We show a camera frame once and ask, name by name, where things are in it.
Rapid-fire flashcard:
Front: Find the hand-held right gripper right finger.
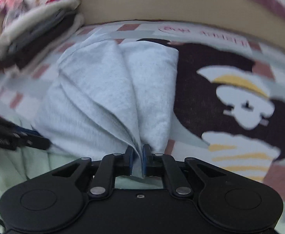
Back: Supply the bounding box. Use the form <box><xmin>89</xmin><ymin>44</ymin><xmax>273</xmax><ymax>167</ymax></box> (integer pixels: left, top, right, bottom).
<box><xmin>142</xmin><ymin>144</ymin><xmax>227</xmax><ymax>197</ymax></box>

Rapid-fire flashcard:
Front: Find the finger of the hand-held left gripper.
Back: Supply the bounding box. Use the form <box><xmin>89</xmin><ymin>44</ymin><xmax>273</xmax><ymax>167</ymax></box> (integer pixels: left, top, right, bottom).
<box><xmin>13</xmin><ymin>126</ymin><xmax>51</xmax><ymax>151</ymax></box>

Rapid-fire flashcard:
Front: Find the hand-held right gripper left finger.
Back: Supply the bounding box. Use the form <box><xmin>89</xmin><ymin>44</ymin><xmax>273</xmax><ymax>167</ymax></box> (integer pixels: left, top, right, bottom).
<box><xmin>52</xmin><ymin>145</ymin><xmax>135</xmax><ymax>198</ymax></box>

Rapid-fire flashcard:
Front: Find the light grey printed sweatshirt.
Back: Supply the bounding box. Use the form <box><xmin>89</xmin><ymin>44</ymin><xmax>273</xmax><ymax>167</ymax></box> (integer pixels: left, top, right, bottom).
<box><xmin>33</xmin><ymin>33</ymin><xmax>179</xmax><ymax>179</ymax></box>

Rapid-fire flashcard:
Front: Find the stack of folded clothes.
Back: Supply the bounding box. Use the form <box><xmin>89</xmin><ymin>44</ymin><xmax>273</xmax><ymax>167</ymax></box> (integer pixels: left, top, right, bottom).
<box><xmin>0</xmin><ymin>0</ymin><xmax>82</xmax><ymax>54</ymax></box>

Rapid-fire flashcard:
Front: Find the checkered dog print mat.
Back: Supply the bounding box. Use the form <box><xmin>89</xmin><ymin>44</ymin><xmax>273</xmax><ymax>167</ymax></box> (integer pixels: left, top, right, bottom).
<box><xmin>0</xmin><ymin>21</ymin><xmax>285</xmax><ymax>225</ymax></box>

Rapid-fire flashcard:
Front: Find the grey folded garment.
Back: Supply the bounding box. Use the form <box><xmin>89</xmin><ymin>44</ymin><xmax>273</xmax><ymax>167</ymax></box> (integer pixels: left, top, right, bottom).
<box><xmin>1</xmin><ymin>10</ymin><xmax>70</xmax><ymax>54</ymax></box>

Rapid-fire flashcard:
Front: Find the cream folded garment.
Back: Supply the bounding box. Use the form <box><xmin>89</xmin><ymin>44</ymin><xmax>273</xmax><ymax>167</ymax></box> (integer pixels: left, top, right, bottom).
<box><xmin>60</xmin><ymin>13</ymin><xmax>85</xmax><ymax>42</ymax></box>

